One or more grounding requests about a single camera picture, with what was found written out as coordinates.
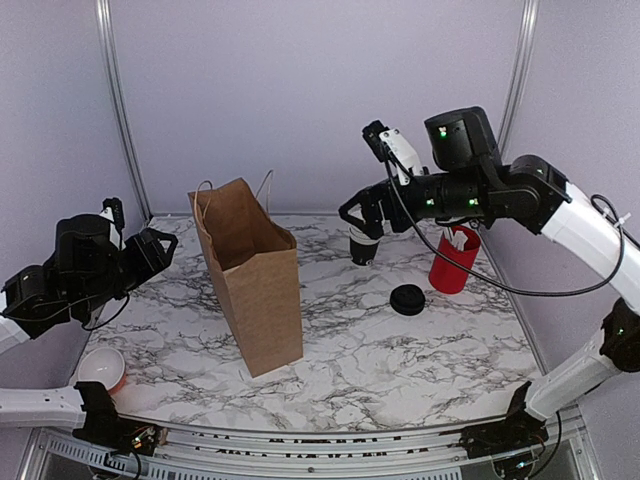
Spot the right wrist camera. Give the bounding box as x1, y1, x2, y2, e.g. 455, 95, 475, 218
362, 120, 429, 186

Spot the left aluminium frame post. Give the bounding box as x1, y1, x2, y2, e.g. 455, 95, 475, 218
95, 0, 153, 223

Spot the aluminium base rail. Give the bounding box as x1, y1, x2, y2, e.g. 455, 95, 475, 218
17, 407, 603, 479

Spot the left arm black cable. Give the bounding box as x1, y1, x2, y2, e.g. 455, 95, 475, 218
79, 289, 132, 332

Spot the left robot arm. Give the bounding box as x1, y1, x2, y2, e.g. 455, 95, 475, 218
1, 208, 178, 456

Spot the right aluminium frame post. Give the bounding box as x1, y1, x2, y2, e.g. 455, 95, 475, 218
498, 0, 540, 153

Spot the brown paper bag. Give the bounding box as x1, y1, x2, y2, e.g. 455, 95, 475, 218
188, 178, 303, 377

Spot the white and orange bowl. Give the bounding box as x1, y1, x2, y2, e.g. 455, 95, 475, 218
76, 347, 126, 394

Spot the stack of paper cups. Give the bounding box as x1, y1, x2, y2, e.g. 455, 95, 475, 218
349, 226, 380, 266

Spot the red cylindrical container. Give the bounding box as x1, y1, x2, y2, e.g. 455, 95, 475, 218
428, 226, 481, 295

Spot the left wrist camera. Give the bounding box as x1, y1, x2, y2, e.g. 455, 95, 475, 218
100, 197, 125, 250

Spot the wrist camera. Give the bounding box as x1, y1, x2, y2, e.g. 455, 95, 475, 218
362, 120, 429, 186
100, 197, 125, 250

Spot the aluminium frame post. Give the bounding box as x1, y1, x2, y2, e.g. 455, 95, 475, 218
498, 0, 540, 153
95, 0, 153, 223

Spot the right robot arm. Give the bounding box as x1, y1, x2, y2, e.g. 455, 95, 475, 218
339, 106, 639, 458

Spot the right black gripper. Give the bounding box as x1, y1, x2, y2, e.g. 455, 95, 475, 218
338, 169, 493, 240

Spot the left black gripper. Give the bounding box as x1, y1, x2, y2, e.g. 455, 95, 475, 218
75, 227, 178, 316

